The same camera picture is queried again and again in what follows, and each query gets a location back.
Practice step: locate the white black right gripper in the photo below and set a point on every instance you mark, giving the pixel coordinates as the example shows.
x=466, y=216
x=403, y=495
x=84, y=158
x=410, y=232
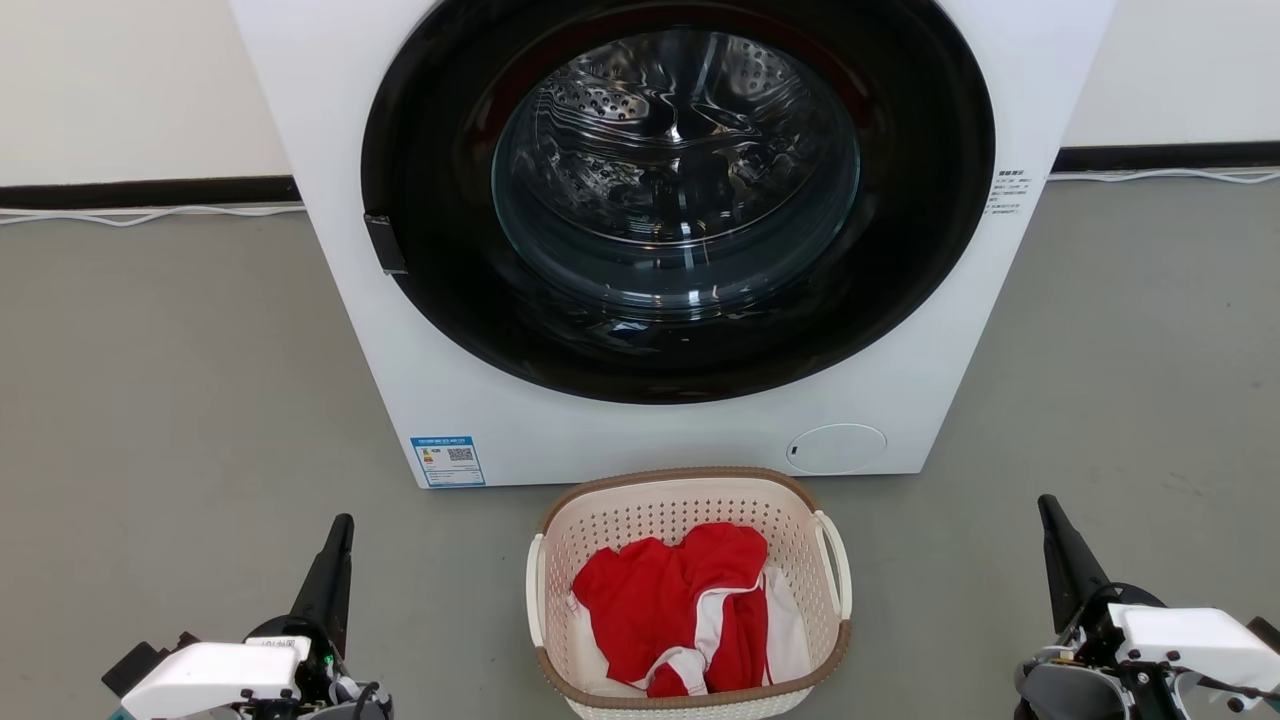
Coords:
x=1190, y=635

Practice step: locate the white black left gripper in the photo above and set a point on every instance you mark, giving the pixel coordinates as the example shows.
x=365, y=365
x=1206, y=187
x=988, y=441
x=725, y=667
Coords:
x=215, y=678

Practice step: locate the cream perforated laundry basket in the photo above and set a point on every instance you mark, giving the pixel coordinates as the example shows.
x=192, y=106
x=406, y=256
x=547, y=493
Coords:
x=690, y=500

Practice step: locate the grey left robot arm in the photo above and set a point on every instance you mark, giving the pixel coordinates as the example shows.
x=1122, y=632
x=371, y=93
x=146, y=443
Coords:
x=362, y=703

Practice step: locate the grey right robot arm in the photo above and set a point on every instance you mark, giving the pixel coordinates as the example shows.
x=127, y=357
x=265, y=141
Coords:
x=1065, y=695

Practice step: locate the blue energy label sticker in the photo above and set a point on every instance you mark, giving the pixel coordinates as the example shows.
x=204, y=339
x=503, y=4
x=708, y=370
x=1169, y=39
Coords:
x=448, y=462

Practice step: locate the round white filter cover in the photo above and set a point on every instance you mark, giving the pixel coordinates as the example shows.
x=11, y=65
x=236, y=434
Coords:
x=836, y=449

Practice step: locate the white garment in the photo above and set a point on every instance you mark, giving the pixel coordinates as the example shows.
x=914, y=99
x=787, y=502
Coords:
x=790, y=630

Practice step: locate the red garment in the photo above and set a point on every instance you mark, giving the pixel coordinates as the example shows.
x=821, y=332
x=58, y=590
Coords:
x=650, y=600

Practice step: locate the white front-load washing machine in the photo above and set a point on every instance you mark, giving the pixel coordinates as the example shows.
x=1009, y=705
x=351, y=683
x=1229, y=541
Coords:
x=640, y=440

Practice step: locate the small printed warning label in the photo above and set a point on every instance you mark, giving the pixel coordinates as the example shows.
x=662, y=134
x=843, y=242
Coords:
x=1008, y=192

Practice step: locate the black round glass door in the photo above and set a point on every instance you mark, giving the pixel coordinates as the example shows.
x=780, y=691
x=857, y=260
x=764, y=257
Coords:
x=430, y=150

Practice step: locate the stainless steel washer drum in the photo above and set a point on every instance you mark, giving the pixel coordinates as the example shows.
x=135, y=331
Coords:
x=675, y=170

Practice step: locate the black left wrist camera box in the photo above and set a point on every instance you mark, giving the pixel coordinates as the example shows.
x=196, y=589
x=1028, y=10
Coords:
x=135, y=665

